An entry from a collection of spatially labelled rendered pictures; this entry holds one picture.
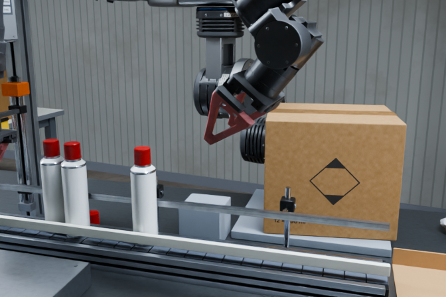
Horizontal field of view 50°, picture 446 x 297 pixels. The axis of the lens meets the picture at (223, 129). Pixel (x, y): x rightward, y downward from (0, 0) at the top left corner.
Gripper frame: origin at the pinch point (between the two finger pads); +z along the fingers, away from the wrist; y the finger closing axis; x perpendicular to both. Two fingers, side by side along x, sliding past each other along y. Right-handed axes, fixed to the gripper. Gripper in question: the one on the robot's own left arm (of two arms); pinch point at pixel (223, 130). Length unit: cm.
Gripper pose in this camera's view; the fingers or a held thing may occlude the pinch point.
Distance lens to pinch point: 71.5
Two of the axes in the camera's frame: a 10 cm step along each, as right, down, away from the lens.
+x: 7.2, 6.8, -1.2
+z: -5.8, 7.0, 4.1
